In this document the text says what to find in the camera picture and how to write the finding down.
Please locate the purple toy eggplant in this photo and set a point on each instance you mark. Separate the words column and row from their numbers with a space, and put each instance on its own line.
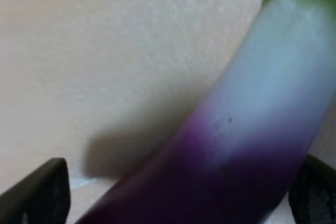
column 236, row 156

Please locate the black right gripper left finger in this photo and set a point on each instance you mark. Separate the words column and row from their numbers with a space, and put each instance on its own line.
column 43, row 196

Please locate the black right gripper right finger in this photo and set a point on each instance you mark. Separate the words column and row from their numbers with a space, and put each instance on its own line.
column 312, row 195

